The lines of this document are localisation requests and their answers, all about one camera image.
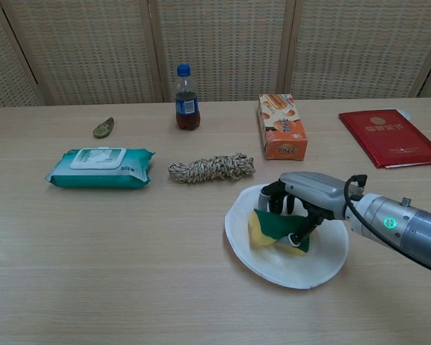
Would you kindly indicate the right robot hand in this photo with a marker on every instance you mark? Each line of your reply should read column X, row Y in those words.
column 310, row 196

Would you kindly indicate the yellow green sponge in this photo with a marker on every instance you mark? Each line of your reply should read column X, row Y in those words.
column 273, row 230

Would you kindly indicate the white plate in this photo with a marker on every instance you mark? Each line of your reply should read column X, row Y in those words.
column 291, row 258

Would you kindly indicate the orange snack box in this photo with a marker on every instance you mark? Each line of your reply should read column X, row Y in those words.
column 282, row 127

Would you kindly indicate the red certificate book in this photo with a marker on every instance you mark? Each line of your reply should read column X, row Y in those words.
column 391, row 138

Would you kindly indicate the cola bottle blue cap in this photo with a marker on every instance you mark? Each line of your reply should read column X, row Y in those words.
column 186, row 100

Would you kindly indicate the woven folding screen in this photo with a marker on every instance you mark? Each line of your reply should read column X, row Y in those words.
column 215, row 50

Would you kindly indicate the teal wet wipes pack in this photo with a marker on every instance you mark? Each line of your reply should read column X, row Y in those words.
column 98, row 167

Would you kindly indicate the green correction tape dispenser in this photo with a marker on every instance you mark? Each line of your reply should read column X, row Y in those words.
column 103, row 128

